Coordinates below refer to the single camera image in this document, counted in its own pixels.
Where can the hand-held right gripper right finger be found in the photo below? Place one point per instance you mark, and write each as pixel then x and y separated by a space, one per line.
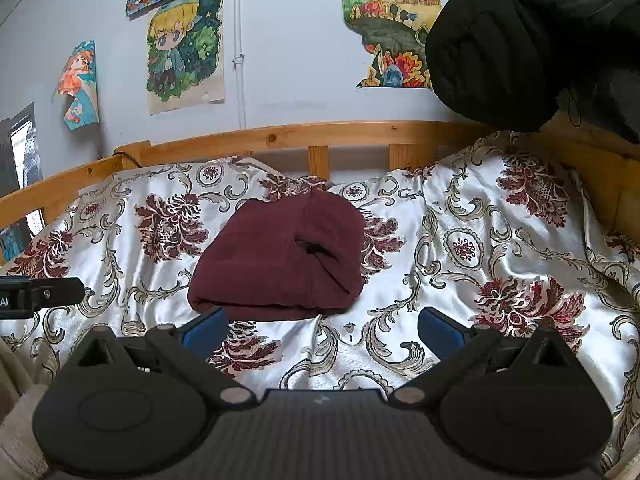
pixel 440 331

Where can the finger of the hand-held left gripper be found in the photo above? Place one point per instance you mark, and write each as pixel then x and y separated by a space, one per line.
pixel 60 291

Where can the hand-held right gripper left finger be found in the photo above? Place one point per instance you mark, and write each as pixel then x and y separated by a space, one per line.
pixel 205 332

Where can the maroon sweater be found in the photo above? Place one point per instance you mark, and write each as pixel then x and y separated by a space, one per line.
pixel 270 255

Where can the floral satin blanket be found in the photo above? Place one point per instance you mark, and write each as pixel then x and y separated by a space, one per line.
pixel 475 210

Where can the cream fluffy cloth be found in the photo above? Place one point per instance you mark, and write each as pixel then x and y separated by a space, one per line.
pixel 15 425

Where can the small curled cartoon girl poster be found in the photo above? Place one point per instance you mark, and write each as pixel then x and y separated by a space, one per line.
pixel 77 85

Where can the blond cartoon character poster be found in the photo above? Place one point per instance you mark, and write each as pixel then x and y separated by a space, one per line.
pixel 182 55

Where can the black puffer jacket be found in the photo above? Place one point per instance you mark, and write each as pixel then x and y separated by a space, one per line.
pixel 500 45

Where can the colourful wall poster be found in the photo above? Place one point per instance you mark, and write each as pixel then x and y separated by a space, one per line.
pixel 12 242

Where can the grey monochrome wall poster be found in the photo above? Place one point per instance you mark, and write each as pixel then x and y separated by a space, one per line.
pixel 20 150

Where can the wooden bed frame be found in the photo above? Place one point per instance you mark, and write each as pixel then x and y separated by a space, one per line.
pixel 300 135

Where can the white wall pipe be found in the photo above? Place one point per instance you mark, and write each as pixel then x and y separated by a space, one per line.
pixel 240 25

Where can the landscape wall poster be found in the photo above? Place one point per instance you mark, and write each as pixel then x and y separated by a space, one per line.
pixel 390 15

